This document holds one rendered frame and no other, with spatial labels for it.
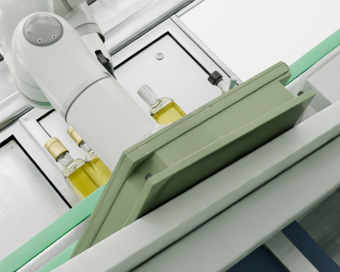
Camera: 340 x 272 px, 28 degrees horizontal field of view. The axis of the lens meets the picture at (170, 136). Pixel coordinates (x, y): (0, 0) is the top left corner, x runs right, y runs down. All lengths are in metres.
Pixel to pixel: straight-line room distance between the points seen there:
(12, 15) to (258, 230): 0.50
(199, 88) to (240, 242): 0.85
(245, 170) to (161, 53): 0.87
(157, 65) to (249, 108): 0.85
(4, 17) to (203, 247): 0.49
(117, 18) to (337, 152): 0.91
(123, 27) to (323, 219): 0.69
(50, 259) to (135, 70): 0.63
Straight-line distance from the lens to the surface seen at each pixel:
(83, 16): 1.58
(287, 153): 0.93
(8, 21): 1.09
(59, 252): 1.23
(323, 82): 1.17
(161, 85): 1.66
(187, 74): 1.68
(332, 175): 1.01
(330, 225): 1.59
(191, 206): 0.81
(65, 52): 0.98
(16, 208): 1.59
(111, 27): 1.79
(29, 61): 0.99
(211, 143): 0.79
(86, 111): 0.95
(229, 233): 0.86
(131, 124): 0.93
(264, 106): 0.88
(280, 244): 1.23
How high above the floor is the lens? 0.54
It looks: 19 degrees up
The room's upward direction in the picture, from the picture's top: 43 degrees counter-clockwise
